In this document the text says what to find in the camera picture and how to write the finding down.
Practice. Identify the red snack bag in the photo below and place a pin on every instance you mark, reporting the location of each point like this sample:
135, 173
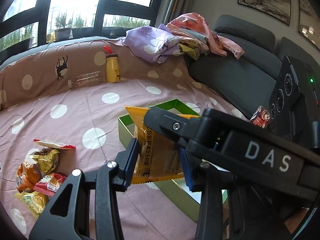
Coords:
49, 184

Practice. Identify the small red candy packet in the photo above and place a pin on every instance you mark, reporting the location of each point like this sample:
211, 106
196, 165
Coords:
261, 117

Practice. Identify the brown polka dot cushion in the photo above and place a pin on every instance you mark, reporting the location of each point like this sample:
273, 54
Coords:
47, 72

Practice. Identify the yellow drink bottle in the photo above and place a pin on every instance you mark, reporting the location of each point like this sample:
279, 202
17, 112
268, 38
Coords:
112, 66

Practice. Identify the orange snack bag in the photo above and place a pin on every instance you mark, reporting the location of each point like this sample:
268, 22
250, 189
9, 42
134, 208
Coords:
27, 175

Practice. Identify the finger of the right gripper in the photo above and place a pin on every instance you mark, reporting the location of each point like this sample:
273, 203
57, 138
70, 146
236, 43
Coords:
187, 133

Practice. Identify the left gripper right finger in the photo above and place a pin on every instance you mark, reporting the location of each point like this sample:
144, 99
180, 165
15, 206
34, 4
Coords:
209, 172

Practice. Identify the yellow-green corn snack bag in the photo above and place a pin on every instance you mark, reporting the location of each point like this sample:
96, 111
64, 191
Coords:
34, 201

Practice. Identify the person's right hand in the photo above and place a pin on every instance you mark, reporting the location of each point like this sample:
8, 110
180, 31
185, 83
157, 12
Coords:
293, 222

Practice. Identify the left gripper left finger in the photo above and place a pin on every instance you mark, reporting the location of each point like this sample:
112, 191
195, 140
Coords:
66, 215

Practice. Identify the white red-edged snack packet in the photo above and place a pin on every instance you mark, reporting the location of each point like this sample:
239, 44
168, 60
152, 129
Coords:
53, 144

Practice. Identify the dark grey sofa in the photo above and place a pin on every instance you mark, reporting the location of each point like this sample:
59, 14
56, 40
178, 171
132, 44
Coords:
247, 82

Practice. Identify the green cardboard box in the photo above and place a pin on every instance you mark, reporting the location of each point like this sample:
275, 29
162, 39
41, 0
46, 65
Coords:
175, 189

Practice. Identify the gold yellow snack bag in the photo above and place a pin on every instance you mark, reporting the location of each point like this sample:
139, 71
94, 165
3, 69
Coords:
47, 159

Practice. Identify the clear plastic bottle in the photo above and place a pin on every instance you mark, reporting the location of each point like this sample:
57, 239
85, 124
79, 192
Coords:
85, 80

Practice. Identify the orange-yellow snack bag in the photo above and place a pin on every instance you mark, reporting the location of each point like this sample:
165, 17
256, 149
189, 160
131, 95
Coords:
158, 157

